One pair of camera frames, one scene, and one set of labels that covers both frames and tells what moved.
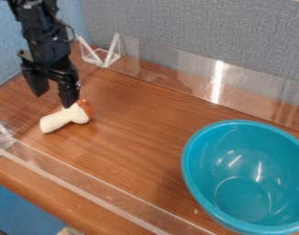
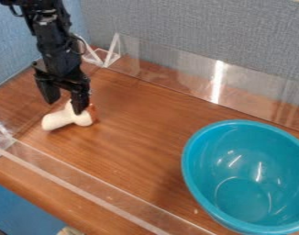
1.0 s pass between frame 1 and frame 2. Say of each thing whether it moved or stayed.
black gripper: moved
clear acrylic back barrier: stayed
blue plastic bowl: stayed
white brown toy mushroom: stayed
